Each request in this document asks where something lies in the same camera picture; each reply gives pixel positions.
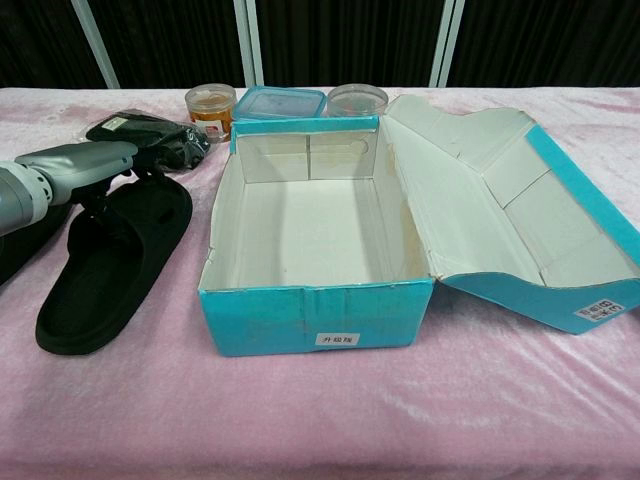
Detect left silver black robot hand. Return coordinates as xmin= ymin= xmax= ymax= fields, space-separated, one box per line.
xmin=14 ymin=141 xmax=167 ymax=221

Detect black rubber slipper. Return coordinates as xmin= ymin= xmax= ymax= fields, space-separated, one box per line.
xmin=0 ymin=199 xmax=72 ymax=287
xmin=35 ymin=177 xmax=194 ymax=357

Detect blue cardboard shoe box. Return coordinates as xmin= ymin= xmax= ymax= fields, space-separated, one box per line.
xmin=197 ymin=93 xmax=640 ymax=359

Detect black gloves in plastic bag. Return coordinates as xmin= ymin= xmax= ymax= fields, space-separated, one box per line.
xmin=84 ymin=108 xmax=212 ymax=174

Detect black curtain panel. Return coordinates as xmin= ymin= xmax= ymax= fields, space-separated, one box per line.
xmin=449 ymin=0 xmax=640 ymax=90
xmin=0 ymin=0 xmax=104 ymax=89
xmin=89 ymin=0 xmax=246 ymax=89
xmin=254 ymin=0 xmax=446 ymax=89

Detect clear jar with orange contents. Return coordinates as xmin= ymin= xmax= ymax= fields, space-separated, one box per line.
xmin=184 ymin=83 xmax=236 ymax=145

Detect blue lidded food container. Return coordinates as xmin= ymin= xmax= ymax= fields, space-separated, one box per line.
xmin=232 ymin=85 xmax=329 ymax=124

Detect clear jar with colourful clips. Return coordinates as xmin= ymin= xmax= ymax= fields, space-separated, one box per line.
xmin=326 ymin=83 xmax=390 ymax=117

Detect pink velvet tablecloth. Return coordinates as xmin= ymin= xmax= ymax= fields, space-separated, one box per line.
xmin=0 ymin=85 xmax=640 ymax=480

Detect white partition post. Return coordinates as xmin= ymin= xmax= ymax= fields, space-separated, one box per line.
xmin=429 ymin=0 xmax=467 ymax=89
xmin=233 ymin=0 xmax=266 ymax=87
xmin=68 ymin=0 xmax=121 ymax=89

